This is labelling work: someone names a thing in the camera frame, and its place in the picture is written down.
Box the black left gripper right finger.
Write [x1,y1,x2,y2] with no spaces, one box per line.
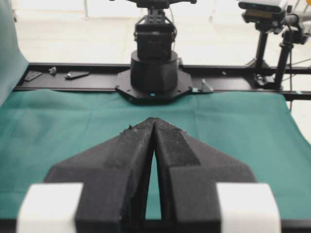
[153,117,282,233]

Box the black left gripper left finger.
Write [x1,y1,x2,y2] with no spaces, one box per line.
[16,117,156,233]

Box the green table cloth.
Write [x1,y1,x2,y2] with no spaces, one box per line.
[0,90,311,219]

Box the black strip with silver screw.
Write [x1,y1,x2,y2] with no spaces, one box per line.
[65,71,90,80]

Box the grey-green backdrop sheet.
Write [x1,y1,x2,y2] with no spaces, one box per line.
[0,0,29,104]

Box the silver angle bracket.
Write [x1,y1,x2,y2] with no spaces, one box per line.
[202,79,214,93]

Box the small grey corner bracket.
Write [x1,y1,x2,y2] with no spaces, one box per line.
[49,67,57,76]

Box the black camera stand pole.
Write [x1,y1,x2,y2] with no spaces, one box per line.
[245,31,270,71]

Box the black aluminium rail frame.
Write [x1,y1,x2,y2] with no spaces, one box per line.
[14,63,311,102]

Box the white and black camera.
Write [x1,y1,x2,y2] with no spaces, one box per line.
[238,0,288,32]

